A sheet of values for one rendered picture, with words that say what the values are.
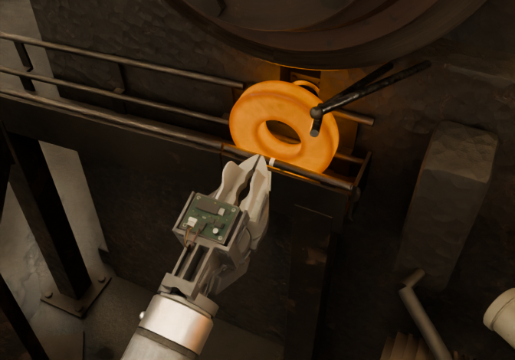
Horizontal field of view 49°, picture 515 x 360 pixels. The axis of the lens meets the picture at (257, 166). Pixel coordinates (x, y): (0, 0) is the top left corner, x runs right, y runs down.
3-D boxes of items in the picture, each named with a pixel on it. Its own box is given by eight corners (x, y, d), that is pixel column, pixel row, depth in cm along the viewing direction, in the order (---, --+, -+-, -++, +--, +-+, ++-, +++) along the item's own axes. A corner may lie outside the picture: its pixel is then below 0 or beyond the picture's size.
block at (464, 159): (405, 227, 90) (440, 110, 73) (456, 243, 88) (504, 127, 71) (388, 278, 83) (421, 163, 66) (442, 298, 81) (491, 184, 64)
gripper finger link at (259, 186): (279, 145, 68) (248, 210, 65) (283, 167, 73) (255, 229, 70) (255, 137, 69) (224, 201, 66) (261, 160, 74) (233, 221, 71)
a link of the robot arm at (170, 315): (205, 360, 64) (145, 333, 67) (222, 322, 66) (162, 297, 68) (190, 348, 58) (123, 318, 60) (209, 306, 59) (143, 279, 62)
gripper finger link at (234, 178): (255, 137, 69) (224, 201, 66) (261, 160, 74) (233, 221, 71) (233, 130, 70) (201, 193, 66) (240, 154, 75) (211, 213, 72)
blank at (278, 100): (231, 72, 78) (220, 86, 76) (338, 88, 73) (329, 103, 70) (245, 155, 89) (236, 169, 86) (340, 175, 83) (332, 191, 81)
